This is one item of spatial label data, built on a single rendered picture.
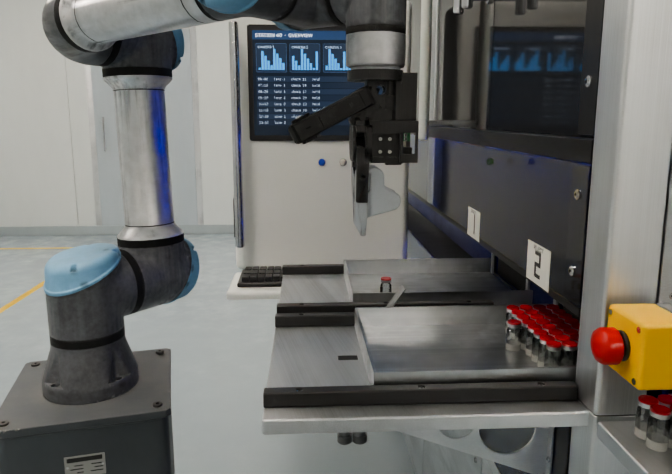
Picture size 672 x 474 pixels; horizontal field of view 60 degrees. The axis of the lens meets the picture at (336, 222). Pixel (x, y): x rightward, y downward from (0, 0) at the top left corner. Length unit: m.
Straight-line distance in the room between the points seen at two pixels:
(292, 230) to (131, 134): 0.74
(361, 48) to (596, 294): 0.41
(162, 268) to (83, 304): 0.15
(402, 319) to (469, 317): 0.12
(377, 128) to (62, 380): 0.64
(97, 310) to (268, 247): 0.78
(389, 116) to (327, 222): 0.95
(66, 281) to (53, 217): 5.83
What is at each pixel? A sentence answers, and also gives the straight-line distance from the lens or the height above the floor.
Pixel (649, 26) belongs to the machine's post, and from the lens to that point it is 0.74.
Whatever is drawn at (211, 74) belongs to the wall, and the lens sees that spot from 6.29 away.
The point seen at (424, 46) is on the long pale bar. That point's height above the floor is 1.40.
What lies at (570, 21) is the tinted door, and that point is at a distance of 0.88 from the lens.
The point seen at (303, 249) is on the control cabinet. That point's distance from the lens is 1.69.
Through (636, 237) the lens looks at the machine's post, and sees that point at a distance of 0.75.
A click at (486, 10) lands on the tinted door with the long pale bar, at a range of 1.25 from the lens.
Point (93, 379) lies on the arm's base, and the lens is 1.03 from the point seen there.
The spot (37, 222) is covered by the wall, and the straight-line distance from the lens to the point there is 6.90.
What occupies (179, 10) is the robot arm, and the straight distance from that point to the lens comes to 0.78.
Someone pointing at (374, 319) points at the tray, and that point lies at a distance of 1.02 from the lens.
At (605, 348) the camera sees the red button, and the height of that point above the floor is 1.00.
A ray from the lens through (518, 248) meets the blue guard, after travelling 1.00.
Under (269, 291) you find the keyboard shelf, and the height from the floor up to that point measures 0.80.
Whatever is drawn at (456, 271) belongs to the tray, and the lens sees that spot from 1.39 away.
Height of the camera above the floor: 1.24
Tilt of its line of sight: 10 degrees down
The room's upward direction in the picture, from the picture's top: straight up
